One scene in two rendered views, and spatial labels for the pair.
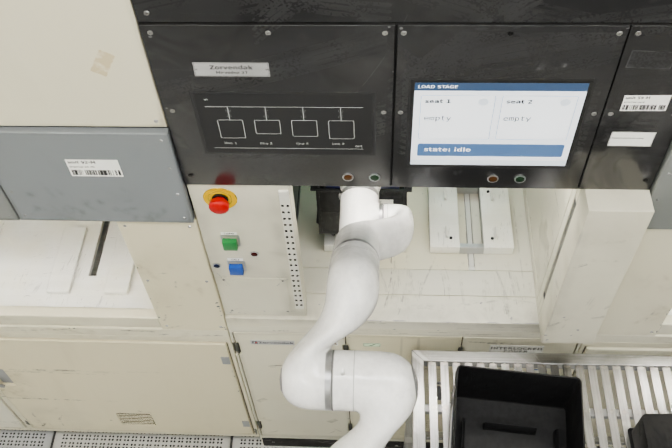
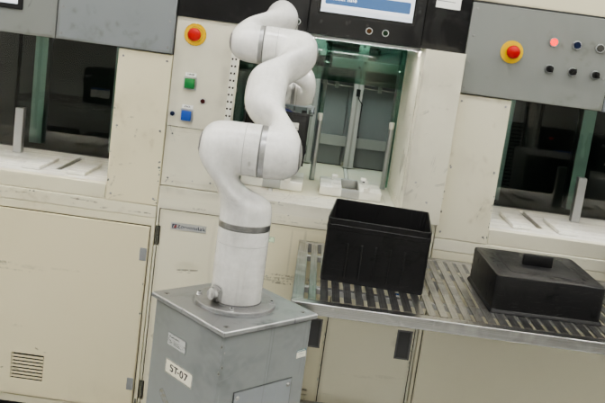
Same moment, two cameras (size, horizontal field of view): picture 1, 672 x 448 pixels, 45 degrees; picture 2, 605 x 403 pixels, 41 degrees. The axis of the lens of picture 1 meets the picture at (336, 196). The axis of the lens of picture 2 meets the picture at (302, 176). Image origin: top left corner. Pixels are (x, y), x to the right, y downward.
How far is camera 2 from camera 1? 1.99 m
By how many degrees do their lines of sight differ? 43
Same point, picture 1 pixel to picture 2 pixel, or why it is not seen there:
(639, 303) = (470, 192)
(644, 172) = (458, 35)
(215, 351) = (138, 237)
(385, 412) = (297, 43)
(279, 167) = (240, 4)
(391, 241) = not seen: hidden behind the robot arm
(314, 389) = (254, 29)
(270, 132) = not seen: outside the picture
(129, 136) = not seen: outside the picture
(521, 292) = not seen: hidden behind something
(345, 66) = not seen: outside the picture
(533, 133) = not seen: outside the picture
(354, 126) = not seen: outside the picture
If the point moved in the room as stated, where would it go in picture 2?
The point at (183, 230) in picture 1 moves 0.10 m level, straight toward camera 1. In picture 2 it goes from (161, 65) to (168, 67)
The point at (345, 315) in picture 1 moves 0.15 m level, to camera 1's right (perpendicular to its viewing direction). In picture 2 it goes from (278, 7) to (333, 15)
